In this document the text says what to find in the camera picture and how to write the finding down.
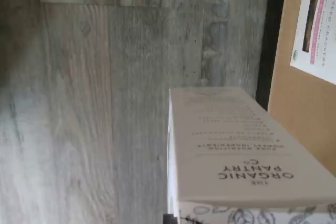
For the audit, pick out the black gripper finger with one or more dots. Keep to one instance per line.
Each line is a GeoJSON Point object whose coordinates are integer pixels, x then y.
{"type": "Point", "coordinates": [170, 219]}

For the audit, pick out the white box green strip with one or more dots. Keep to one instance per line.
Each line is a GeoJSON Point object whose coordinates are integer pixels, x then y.
{"type": "Point", "coordinates": [236, 155]}

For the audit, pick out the white box pink strip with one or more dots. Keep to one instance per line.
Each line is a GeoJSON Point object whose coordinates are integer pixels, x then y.
{"type": "Point", "coordinates": [315, 24]}

